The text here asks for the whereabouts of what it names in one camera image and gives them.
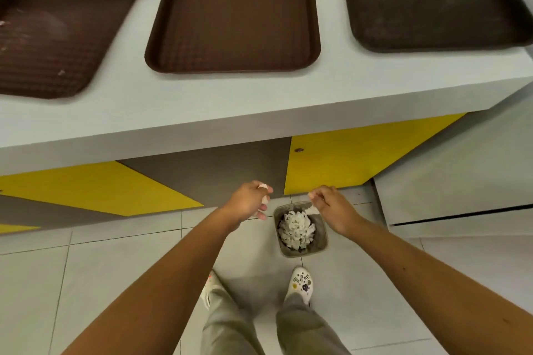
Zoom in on person's left hand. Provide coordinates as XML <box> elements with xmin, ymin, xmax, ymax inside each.
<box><xmin>222</xmin><ymin>180</ymin><xmax>274</xmax><ymax>233</ymax></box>

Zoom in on person's right hand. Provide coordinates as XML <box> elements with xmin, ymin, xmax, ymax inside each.
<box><xmin>308</xmin><ymin>185</ymin><xmax>366</xmax><ymax>239</ymax></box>

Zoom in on person's right forearm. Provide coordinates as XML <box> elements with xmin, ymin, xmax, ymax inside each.
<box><xmin>341</xmin><ymin>216</ymin><xmax>533</xmax><ymax>355</ymax></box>

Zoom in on person's left forearm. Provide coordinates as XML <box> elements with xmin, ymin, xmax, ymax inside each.
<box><xmin>62</xmin><ymin>206</ymin><xmax>241</xmax><ymax>355</ymax></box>

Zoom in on pile of white paper scraps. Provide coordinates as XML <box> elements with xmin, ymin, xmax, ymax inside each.
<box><xmin>277</xmin><ymin>210</ymin><xmax>316</xmax><ymax>251</ymax></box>

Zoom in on small grey waste bin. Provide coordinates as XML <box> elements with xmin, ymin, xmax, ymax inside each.
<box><xmin>273</xmin><ymin>202</ymin><xmax>330</xmax><ymax>259</ymax></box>

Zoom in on yellow cabinet door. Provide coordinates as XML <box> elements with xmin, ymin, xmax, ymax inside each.
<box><xmin>284</xmin><ymin>113</ymin><xmax>467</xmax><ymax>196</ymax></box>

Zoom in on white clog with charms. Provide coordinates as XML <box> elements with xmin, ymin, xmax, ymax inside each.
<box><xmin>286</xmin><ymin>266</ymin><xmax>314</xmax><ymax>306</ymax></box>

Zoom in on white clog with orange charm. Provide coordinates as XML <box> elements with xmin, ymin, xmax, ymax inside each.
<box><xmin>200</xmin><ymin>269</ymin><xmax>226</xmax><ymax>310</ymax></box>

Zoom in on grey-green trousers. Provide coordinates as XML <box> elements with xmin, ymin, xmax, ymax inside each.
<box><xmin>201</xmin><ymin>288</ymin><xmax>351</xmax><ymax>355</ymax></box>

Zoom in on white side cabinet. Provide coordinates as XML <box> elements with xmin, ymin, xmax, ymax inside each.
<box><xmin>372</xmin><ymin>85</ymin><xmax>533</xmax><ymax>240</ymax></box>

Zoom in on yellow and grey cabinet panel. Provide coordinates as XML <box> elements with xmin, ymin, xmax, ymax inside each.
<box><xmin>0</xmin><ymin>160</ymin><xmax>205</xmax><ymax>235</ymax></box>

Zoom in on clean brown plastic tray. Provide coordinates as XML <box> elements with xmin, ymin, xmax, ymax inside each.
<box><xmin>144</xmin><ymin>0</ymin><xmax>321</xmax><ymax>75</ymax></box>

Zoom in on brown tray with white crumbs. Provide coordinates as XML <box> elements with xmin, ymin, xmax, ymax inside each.
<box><xmin>0</xmin><ymin>0</ymin><xmax>152</xmax><ymax>100</ymax></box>

